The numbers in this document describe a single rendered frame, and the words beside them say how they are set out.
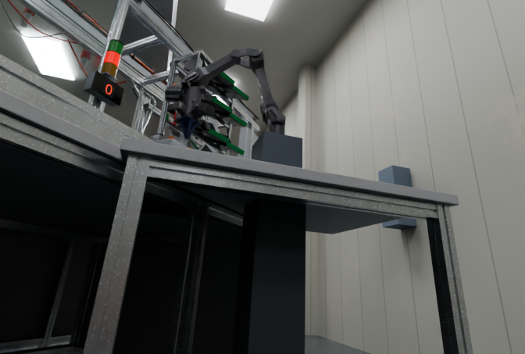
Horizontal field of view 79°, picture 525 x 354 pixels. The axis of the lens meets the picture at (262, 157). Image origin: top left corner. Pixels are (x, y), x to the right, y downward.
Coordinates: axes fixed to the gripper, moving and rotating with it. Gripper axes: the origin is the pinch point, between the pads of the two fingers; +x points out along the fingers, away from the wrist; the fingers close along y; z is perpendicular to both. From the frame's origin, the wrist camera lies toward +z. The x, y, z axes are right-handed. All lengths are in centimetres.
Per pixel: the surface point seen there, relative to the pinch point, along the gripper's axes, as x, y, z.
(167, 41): -96, 41, -65
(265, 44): -329, 305, -129
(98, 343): 62, -36, 19
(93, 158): 28, -41, 11
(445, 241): 37, 20, 78
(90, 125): 18.0, -39.0, 4.6
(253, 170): 26, -20, 39
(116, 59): -24.2, -19.3, -22.6
